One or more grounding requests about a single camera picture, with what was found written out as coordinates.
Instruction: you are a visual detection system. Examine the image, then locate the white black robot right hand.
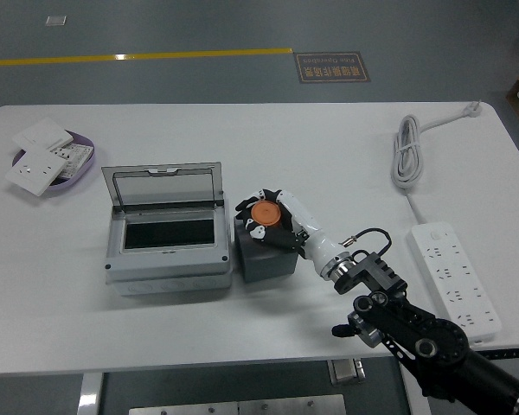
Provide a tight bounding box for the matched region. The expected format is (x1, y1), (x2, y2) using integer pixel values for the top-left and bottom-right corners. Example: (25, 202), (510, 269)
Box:
(234, 188), (351, 280)

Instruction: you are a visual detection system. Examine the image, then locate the orange cylinder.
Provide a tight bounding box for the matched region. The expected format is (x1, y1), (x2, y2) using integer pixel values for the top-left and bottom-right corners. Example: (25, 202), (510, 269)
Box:
(249, 201), (283, 228)

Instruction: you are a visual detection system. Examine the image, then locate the grey electrical box clear lid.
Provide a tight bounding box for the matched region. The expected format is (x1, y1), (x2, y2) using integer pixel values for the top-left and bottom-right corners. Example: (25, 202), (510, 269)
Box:
(100, 162), (234, 297)

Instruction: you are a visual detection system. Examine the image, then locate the grey cube with round hole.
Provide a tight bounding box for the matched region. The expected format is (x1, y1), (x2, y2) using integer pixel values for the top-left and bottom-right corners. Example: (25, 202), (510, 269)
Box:
(233, 215), (298, 284)

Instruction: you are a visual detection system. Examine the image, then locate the white power strip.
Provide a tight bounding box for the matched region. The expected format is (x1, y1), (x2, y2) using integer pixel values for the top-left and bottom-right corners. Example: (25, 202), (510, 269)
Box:
(405, 221), (502, 346)

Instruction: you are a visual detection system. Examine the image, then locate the white table leg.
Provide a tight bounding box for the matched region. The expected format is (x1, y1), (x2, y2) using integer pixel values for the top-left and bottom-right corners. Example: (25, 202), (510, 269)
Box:
(397, 358), (433, 415)
(76, 372), (105, 415)

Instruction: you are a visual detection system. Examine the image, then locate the purple oval tray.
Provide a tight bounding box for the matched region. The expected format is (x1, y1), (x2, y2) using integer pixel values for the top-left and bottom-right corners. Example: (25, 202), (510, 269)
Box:
(10, 130), (97, 198)

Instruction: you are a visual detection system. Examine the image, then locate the white multi-hole socket panel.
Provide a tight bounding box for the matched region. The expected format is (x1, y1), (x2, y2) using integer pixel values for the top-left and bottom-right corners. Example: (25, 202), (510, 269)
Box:
(47, 144), (94, 181)

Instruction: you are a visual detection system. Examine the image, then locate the white power cord with plug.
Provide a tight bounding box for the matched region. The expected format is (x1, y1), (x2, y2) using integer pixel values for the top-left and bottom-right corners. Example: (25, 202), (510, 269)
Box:
(390, 99), (484, 226)

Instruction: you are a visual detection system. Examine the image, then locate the metal bracket under table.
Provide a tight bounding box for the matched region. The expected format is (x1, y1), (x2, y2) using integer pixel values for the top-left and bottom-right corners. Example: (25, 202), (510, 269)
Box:
(327, 357), (367, 385)

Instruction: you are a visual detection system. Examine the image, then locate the metal base plate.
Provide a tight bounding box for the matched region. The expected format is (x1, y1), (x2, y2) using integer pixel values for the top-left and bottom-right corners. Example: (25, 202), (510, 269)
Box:
(128, 393), (347, 415)

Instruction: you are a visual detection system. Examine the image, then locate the white wall socket plate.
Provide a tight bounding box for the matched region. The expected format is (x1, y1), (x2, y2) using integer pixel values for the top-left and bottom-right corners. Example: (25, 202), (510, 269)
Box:
(4, 146), (69, 198)

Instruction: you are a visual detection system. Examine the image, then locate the white wall switch plate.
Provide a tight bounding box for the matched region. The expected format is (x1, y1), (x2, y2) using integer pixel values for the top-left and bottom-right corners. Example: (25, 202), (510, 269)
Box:
(11, 117), (74, 151)

